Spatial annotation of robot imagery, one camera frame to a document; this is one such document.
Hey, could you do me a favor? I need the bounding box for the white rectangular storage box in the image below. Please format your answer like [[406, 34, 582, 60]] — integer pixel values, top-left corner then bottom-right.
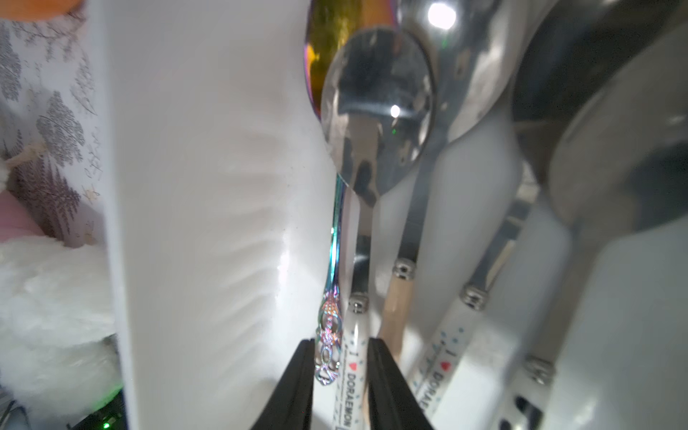
[[88, 1, 687, 429]]

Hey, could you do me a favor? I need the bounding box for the white Doraemon handle spoon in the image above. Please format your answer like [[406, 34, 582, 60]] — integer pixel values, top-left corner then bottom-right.
[[407, 162, 541, 419]]

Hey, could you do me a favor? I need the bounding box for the beige handle spoon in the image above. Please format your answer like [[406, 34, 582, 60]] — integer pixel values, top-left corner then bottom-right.
[[378, 0, 530, 359]]

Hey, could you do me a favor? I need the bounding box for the orange plush toy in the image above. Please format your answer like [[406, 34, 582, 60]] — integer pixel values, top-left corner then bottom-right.
[[1, 0, 82, 22]]

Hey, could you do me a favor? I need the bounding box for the white pink plush toy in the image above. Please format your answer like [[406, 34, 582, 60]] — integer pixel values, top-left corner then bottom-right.
[[1, 163, 122, 429]]

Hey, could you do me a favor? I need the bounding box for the small white handle spoon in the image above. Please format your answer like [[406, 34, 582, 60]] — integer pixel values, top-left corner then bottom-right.
[[321, 26, 434, 429]]

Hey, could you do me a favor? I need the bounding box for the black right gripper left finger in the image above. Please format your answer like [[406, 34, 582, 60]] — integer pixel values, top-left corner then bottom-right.
[[252, 339, 315, 430]]

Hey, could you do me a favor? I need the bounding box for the iridescent rainbow metal spoon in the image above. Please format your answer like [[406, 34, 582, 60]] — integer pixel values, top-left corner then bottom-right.
[[303, 0, 399, 387]]

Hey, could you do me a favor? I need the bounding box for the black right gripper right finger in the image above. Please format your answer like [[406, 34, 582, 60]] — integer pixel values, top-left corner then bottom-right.
[[367, 338, 433, 430]]

